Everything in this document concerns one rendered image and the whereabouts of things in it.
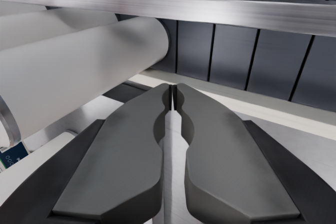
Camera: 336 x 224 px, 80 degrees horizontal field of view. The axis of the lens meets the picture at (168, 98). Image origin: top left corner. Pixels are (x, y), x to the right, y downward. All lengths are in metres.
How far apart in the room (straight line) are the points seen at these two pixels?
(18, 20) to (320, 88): 0.25
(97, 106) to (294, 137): 0.29
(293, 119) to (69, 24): 0.20
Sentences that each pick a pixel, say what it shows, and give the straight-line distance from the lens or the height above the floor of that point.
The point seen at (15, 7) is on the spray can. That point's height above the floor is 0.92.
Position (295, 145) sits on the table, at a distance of 0.30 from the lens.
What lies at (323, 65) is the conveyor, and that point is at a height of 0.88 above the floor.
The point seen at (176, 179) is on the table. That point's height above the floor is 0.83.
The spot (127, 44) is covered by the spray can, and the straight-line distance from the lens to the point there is 0.17.
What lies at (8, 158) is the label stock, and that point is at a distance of 0.68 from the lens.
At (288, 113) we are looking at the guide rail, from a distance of 0.18.
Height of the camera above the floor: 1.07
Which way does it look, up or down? 47 degrees down
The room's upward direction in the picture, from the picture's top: 131 degrees counter-clockwise
